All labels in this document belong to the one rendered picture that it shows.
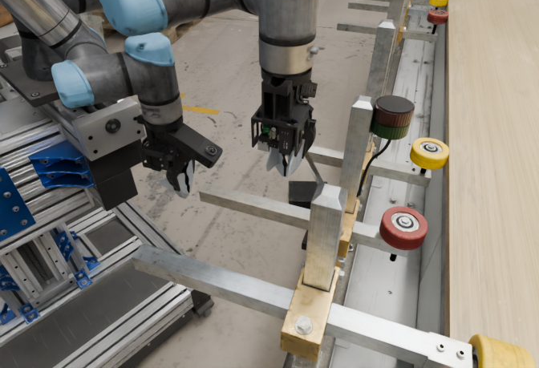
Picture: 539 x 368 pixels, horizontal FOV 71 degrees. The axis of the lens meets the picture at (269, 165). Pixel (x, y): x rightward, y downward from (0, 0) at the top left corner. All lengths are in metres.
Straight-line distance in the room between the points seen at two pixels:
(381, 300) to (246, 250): 0.95
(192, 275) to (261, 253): 1.24
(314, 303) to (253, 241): 1.33
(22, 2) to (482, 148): 0.94
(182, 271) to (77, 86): 0.33
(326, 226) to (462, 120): 0.69
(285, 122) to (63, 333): 1.16
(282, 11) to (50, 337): 1.29
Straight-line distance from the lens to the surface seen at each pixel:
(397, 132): 0.63
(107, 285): 1.55
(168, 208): 2.05
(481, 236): 0.77
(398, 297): 0.98
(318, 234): 0.45
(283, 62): 0.50
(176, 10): 0.49
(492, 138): 1.04
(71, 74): 0.68
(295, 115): 0.55
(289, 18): 0.48
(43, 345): 1.51
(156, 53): 0.67
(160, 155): 0.78
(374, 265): 1.02
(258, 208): 0.78
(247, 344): 1.57
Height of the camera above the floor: 1.42
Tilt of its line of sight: 39 degrees down
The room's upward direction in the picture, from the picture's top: straight up
